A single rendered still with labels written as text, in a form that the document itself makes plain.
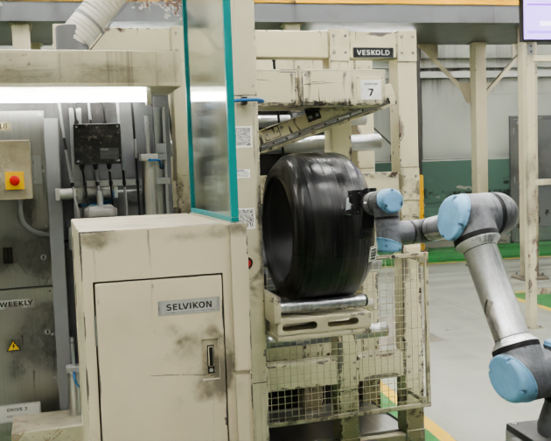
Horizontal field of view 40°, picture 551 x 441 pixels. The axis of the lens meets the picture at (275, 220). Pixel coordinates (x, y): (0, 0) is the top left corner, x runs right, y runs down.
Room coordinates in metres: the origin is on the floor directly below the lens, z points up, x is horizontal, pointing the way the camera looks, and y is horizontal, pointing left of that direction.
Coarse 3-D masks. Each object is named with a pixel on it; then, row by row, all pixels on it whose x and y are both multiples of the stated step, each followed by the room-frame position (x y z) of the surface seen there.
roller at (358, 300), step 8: (344, 296) 2.76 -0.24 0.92; (352, 296) 2.76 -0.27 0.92; (360, 296) 2.77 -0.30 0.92; (288, 304) 2.68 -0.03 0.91; (296, 304) 2.69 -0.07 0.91; (304, 304) 2.70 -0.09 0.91; (312, 304) 2.71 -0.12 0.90; (320, 304) 2.71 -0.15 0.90; (328, 304) 2.72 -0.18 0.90; (336, 304) 2.73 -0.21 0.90; (344, 304) 2.74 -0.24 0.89; (352, 304) 2.75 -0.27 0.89; (360, 304) 2.76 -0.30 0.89; (288, 312) 2.69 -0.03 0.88
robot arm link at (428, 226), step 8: (496, 192) 2.00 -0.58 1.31; (504, 200) 1.97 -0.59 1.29; (512, 200) 1.99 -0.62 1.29; (512, 208) 1.97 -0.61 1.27; (512, 216) 1.96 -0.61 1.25; (416, 224) 2.34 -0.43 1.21; (424, 224) 2.31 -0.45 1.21; (432, 224) 2.27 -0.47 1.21; (512, 224) 1.97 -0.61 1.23; (416, 232) 2.33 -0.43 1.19; (424, 232) 2.31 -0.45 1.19; (432, 232) 2.28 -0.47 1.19; (504, 232) 1.98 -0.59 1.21; (416, 240) 2.34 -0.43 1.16; (424, 240) 2.34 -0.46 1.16; (432, 240) 2.31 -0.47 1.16
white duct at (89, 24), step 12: (84, 0) 2.88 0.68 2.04; (96, 0) 2.86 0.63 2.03; (108, 0) 2.87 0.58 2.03; (120, 0) 2.90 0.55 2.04; (84, 12) 2.84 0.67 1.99; (96, 12) 2.85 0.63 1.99; (108, 12) 2.88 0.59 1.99; (84, 24) 2.84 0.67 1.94; (96, 24) 2.86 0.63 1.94; (84, 36) 2.84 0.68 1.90; (96, 36) 2.89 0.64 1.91
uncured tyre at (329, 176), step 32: (288, 160) 2.78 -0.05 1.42; (320, 160) 2.76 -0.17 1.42; (288, 192) 2.70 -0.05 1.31; (320, 192) 2.63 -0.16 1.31; (288, 224) 3.13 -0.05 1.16; (320, 224) 2.59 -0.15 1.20; (352, 224) 2.63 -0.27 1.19; (288, 256) 3.09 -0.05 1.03; (320, 256) 2.60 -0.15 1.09; (352, 256) 2.64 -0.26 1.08; (288, 288) 2.75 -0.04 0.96; (320, 288) 2.68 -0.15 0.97; (352, 288) 2.73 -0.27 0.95
